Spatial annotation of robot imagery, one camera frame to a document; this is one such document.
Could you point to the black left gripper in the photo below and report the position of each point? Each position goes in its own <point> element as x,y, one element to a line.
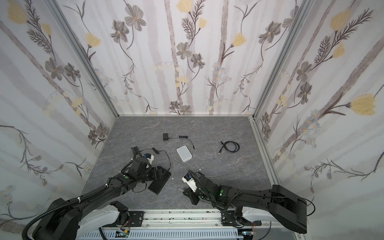
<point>157,173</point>

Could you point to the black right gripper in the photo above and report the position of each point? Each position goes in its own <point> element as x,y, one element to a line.
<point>190,192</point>

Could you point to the black network switch box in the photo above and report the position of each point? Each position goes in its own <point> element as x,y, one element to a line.
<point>157,185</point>

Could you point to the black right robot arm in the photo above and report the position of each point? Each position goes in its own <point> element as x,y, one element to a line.
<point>287,208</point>

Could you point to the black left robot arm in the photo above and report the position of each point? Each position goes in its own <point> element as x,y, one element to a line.
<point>62,220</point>

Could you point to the white rectangular device box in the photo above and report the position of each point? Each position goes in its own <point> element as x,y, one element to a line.
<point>184,153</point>

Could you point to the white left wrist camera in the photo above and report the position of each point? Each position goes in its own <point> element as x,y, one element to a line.
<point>149,157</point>

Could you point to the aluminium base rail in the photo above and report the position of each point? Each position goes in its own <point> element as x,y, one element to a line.
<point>259,225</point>

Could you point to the white slotted cable duct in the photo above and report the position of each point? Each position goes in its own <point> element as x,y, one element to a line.
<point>163,234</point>

